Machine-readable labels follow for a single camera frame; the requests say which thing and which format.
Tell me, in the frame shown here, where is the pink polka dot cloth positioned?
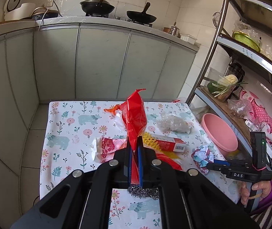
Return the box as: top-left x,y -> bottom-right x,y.
239,88 -> 272,146

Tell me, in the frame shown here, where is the white rice cooker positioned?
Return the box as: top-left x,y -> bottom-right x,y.
3,0 -> 36,21

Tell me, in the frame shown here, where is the red plastic snack bag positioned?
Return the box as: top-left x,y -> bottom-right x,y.
120,89 -> 182,188

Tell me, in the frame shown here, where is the stainless steel pot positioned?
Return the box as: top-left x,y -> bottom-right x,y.
169,22 -> 179,37

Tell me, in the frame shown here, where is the person's right hand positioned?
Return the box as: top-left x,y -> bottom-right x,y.
240,181 -> 272,205

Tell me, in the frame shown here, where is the black frying pan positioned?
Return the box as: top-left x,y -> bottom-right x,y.
127,2 -> 157,24

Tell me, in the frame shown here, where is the steel wool scrubber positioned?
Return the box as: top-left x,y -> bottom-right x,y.
127,185 -> 159,200

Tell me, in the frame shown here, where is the black wok with lid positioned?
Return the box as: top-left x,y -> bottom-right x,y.
80,0 -> 115,16

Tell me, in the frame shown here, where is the red white medicine box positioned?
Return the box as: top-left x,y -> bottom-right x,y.
153,135 -> 187,152

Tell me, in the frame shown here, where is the green plastic colander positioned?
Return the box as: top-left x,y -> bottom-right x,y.
232,31 -> 261,52

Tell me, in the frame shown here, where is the metal storage shelf rack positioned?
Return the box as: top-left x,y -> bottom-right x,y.
186,0 -> 272,153

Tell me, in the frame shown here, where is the floral bear tablecloth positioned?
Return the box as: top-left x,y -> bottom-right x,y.
39,100 -> 243,229

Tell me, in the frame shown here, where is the yellow foam fruit net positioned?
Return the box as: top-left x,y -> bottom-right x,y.
142,132 -> 161,151

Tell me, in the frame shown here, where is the clear bowl of vegetables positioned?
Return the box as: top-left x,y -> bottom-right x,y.
207,68 -> 247,102

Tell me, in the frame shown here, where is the crumpled clear plastic wrap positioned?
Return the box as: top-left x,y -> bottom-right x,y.
157,112 -> 191,134

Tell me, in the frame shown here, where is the white orange plastic bag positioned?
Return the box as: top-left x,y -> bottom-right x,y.
103,104 -> 126,131

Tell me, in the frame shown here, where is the crumpled printed paper ball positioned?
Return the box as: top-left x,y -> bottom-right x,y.
191,145 -> 214,175

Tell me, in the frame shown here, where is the red patterned paper packet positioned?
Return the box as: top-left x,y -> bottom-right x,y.
91,137 -> 126,163

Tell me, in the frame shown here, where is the pink plastic basin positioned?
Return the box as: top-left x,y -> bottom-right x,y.
201,113 -> 238,157

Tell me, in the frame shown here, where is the induction cooker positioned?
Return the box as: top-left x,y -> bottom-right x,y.
30,7 -> 59,21

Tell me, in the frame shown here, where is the black blender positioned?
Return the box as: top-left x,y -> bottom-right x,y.
227,61 -> 245,82

